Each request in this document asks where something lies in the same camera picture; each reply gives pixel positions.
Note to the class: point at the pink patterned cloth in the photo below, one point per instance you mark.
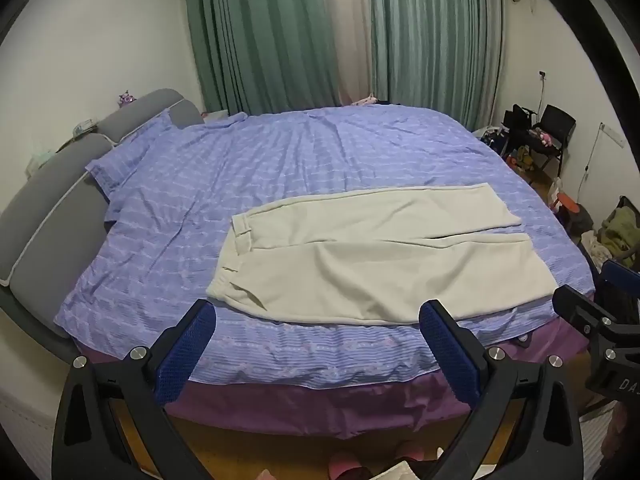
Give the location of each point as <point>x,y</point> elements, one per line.
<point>367,100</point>

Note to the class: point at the purple bed sheet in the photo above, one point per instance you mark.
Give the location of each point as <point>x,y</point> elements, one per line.
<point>300,410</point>

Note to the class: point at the green curtain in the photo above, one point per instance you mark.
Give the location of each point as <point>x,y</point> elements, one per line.
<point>435,35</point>
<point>260,35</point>

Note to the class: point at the blue striped pillow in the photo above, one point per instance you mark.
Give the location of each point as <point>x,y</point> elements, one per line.
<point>132,152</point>

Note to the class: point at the grey padded headboard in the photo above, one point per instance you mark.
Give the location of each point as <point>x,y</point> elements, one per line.
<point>40,220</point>

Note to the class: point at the small purple toy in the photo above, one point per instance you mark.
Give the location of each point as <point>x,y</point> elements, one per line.
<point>126,97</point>

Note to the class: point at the red stool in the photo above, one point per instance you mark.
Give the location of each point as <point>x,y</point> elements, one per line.
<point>570,206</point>

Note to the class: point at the blue striped blanket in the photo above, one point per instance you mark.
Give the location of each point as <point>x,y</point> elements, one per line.
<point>225,170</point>

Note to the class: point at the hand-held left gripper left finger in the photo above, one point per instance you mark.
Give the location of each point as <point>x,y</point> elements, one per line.
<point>187,345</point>

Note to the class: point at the white plastic bag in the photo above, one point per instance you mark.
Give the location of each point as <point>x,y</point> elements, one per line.
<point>554,191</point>

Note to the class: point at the black folding chair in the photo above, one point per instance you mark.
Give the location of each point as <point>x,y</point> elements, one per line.
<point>555,127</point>

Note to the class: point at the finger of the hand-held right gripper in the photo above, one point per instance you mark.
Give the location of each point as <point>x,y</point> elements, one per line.
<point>620,280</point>
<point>580,307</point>

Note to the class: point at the pink plush toy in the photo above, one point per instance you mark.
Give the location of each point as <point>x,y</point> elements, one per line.
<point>542,136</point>

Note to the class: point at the cream pants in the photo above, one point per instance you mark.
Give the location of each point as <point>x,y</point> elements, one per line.
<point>350,260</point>

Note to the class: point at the green clothes pile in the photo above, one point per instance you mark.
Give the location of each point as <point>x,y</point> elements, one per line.
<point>620,230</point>

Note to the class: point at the pale pink curtain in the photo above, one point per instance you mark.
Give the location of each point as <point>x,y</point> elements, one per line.
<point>350,30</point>

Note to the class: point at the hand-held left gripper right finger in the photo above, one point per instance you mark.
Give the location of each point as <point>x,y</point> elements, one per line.
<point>447,345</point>

